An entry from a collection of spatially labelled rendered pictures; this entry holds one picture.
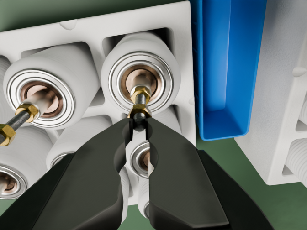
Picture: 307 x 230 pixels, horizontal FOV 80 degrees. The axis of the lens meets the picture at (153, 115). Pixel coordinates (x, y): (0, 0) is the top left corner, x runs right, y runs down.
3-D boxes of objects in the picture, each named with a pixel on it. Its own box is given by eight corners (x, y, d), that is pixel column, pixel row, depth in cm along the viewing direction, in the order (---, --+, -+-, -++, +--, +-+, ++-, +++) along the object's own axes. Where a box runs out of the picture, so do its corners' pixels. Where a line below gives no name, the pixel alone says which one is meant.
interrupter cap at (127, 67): (174, 108, 23) (175, 111, 23) (116, 115, 24) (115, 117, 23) (171, 45, 20) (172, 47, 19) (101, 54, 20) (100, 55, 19)
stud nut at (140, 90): (152, 98, 19) (153, 101, 18) (139, 106, 19) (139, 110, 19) (142, 82, 18) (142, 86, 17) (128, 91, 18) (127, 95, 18)
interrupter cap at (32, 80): (62, 134, 25) (60, 137, 24) (2, 106, 22) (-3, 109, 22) (87, 90, 22) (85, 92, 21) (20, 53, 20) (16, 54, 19)
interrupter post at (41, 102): (50, 111, 23) (36, 124, 20) (30, 101, 22) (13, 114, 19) (57, 96, 22) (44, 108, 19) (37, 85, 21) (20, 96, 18)
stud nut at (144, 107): (154, 117, 16) (155, 122, 15) (138, 126, 16) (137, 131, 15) (141, 98, 15) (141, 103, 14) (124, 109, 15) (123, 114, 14)
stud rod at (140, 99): (147, 90, 20) (148, 128, 14) (139, 95, 20) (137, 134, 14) (142, 83, 20) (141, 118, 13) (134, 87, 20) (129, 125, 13)
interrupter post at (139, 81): (152, 91, 22) (153, 103, 19) (132, 94, 22) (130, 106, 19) (150, 72, 21) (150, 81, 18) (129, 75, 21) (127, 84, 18)
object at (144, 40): (167, 74, 40) (183, 115, 24) (123, 79, 40) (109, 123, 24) (164, 24, 35) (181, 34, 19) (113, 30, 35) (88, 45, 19)
